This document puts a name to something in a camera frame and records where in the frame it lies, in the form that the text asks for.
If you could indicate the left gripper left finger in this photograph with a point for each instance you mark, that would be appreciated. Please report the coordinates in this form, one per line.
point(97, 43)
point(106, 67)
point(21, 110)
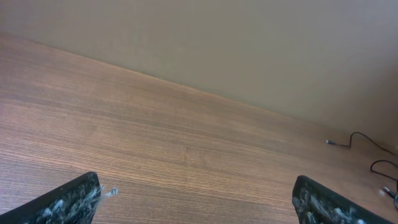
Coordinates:
point(73, 202)

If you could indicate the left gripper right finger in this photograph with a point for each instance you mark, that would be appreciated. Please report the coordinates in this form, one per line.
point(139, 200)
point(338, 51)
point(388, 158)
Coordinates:
point(316, 204)

